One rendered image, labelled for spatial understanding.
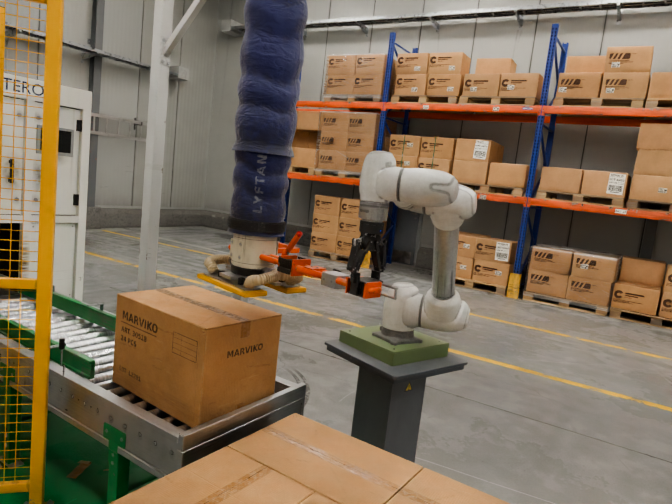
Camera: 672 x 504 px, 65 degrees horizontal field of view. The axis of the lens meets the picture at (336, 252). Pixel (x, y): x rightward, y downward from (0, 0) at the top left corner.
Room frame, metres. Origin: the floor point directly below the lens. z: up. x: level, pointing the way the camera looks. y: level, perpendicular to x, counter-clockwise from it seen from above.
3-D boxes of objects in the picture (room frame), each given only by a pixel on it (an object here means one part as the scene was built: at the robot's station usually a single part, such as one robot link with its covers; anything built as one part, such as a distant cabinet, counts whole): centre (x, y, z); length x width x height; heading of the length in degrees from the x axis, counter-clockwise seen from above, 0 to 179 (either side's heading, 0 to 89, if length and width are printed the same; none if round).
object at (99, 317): (3.06, 1.40, 0.60); 1.60 x 0.10 x 0.09; 57
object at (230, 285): (1.98, 0.39, 1.11); 0.34 x 0.10 x 0.05; 45
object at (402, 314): (2.47, -0.34, 0.98); 0.18 x 0.16 x 0.22; 73
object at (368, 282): (1.62, -0.10, 1.21); 0.08 x 0.07 x 0.05; 45
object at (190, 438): (2.00, 0.27, 0.58); 0.70 x 0.03 x 0.06; 147
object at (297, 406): (2.00, 0.27, 0.48); 0.70 x 0.03 x 0.15; 147
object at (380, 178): (1.62, -0.11, 1.56); 0.13 x 0.11 x 0.16; 73
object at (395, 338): (2.49, -0.33, 0.84); 0.22 x 0.18 x 0.06; 32
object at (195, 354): (2.20, 0.56, 0.75); 0.60 x 0.40 x 0.40; 53
